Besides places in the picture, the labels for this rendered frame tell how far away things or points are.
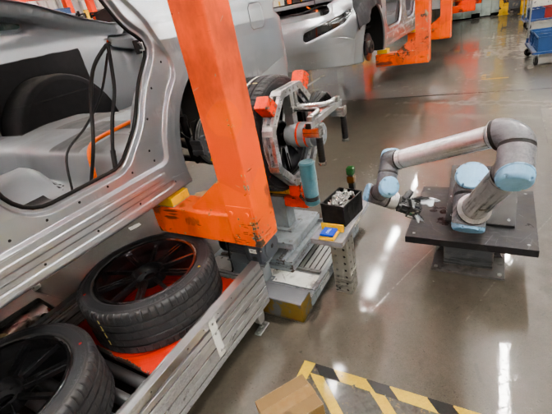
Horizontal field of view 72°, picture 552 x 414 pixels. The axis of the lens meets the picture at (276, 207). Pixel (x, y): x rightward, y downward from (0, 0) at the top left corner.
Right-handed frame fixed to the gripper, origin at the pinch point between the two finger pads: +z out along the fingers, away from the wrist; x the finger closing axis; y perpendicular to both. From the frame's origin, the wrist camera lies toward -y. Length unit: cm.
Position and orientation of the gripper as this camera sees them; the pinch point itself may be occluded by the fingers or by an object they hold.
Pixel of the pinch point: (431, 210)
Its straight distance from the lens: 207.9
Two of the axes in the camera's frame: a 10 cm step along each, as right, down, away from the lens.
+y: -1.4, 6.7, -7.3
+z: 9.5, 2.9, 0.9
